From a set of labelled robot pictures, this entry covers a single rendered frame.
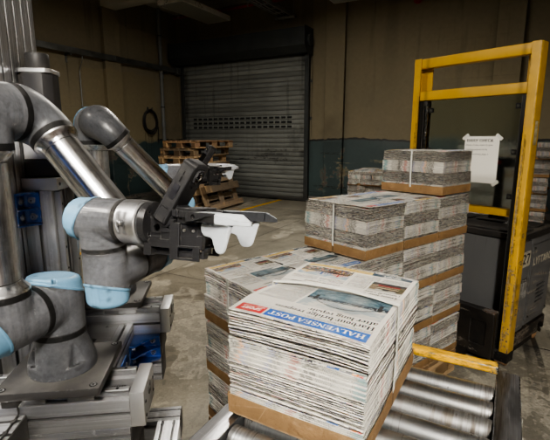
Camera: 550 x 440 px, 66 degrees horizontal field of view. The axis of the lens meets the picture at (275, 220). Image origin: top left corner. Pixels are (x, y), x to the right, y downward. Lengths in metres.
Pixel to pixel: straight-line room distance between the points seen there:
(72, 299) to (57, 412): 0.26
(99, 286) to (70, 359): 0.36
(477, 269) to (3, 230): 2.67
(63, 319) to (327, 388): 0.60
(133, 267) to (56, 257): 0.50
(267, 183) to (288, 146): 0.99
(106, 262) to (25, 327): 0.29
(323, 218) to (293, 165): 7.24
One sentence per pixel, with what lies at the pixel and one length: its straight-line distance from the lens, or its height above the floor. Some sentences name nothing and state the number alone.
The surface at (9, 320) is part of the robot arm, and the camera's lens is 0.98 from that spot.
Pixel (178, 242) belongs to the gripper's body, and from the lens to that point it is 0.66.
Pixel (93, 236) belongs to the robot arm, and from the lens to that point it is 0.76.
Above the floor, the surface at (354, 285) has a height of 1.03.
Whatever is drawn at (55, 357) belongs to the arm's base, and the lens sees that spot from 1.11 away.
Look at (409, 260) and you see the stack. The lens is 2.14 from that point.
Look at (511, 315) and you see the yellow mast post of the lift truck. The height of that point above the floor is 0.34.
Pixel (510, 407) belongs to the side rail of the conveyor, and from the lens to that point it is 1.09.
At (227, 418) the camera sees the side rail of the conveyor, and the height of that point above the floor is 0.80.
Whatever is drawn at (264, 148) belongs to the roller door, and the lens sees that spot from 9.54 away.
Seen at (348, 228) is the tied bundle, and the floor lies 0.96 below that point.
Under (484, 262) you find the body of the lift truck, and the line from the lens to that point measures 3.02.
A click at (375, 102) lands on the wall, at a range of 8.63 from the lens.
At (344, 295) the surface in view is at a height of 1.03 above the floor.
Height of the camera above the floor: 1.36
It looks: 11 degrees down
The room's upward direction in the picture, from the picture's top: straight up
